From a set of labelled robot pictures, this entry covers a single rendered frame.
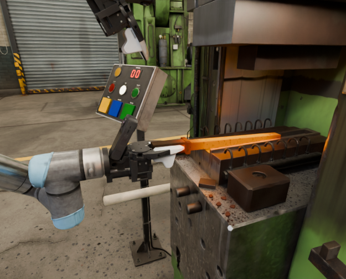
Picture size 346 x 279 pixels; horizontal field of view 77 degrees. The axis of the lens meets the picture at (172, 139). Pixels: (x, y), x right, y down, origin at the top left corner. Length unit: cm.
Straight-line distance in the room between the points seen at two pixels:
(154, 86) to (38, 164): 59
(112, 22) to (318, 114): 76
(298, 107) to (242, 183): 57
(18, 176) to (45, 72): 792
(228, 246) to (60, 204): 39
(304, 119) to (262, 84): 22
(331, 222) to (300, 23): 45
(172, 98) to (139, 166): 504
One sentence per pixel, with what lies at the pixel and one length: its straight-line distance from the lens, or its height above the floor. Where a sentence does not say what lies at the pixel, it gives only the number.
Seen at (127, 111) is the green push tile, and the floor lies 101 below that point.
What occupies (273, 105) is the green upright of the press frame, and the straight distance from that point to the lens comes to 100.
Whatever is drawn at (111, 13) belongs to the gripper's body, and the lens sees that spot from 63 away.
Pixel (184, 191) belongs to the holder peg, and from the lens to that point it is 65.
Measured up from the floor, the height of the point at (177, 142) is 103.
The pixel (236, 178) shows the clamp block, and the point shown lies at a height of 98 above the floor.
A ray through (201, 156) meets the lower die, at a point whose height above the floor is 95.
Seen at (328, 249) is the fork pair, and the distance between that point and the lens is 35.
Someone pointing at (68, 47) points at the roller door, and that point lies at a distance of 841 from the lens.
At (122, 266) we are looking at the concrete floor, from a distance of 162.
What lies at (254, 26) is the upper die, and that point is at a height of 130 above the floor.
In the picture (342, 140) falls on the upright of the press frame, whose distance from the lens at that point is 52.
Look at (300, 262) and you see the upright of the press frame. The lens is 69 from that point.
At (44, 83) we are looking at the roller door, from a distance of 856.
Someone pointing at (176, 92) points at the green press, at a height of 35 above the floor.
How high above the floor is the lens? 125
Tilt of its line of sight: 22 degrees down
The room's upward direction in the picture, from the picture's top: straight up
